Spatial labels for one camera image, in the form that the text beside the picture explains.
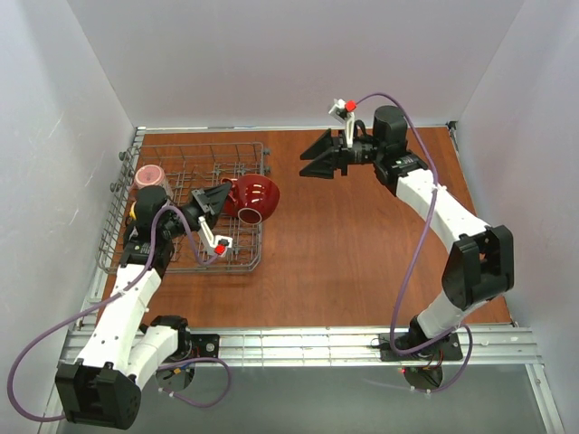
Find yellow cup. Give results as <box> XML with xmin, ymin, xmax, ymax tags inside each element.
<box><xmin>129</xmin><ymin>203</ymin><xmax>137</xmax><ymax>220</ymax></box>

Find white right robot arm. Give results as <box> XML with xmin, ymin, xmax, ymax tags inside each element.
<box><xmin>299</xmin><ymin>99</ymin><xmax>514</xmax><ymax>357</ymax></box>

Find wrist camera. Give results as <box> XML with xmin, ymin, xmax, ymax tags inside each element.
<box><xmin>328</xmin><ymin>99</ymin><xmax>357</xmax><ymax>148</ymax></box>
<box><xmin>197</xmin><ymin>217</ymin><xmax>233</xmax><ymax>257</ymax></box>

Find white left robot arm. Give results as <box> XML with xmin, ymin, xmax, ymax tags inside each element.
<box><xmin>55</xmin><ymin>182</ymin><xmax>233</xmax><ymax>429</ymax></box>

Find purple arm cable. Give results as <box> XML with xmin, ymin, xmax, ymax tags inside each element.
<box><xmin>6</xmin><ymin>205</ymin><xmax>232</xmax><ymax>422</ymax></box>
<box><xmin>352</xmin><ymin>92</ymin><xmax>474</xmax><ymax>393</ymax></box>

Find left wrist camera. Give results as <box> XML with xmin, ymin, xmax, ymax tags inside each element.
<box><xmin>197</xmin><ymin>217</ymin><xmax>233</xmax><ymax>257</ymax></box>

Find grey wire dish rack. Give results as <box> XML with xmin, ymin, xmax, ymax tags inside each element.
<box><xmin>96</xmin><ymin>142</ymin><xmax>270</xmax><ymax>274</ymax></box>

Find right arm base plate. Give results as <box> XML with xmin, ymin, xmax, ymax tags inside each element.
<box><xmin>368</xmin><ymin>332</ymin><xmax>463</xmax><ymax>363</ymax></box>

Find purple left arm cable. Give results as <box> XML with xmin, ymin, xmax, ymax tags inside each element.
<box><xmin>6</xmin><ymin>205</ymin><xmax>232</xmax><ymax>422</ymax></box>

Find red floral mug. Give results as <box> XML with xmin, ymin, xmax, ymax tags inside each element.
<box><xmin>221</xmin><ymin>174</ymin><xmax>280</xmax><ymax>225</ymax></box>

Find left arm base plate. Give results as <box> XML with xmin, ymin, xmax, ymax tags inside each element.
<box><xmin>163</xmin><ymin>334</ymin><xmax>221</xmax><ymax>363</ymax></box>

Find pink ghost pattern cup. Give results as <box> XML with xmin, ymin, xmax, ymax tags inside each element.
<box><xmin>133</xmin><ymin>165</ymin><xmax>173</xmax><ymax>198</ymax></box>

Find aluminium mounting rail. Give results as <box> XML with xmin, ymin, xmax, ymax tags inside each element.
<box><xmin>58</xmin><ymin>325</ymin><xmax>544</xmax><ymax>370</ymax></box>

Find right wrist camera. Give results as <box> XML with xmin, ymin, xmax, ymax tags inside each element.
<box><xmin>328</xmin><ymin>99</ymin><xmax>357</xmax><ymax>148</ymax></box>

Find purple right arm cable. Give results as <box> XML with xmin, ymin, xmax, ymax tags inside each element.
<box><xmin>352</xmin><ymin>92</ymin><xmax>474</xmax><ymax>393</ymax></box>

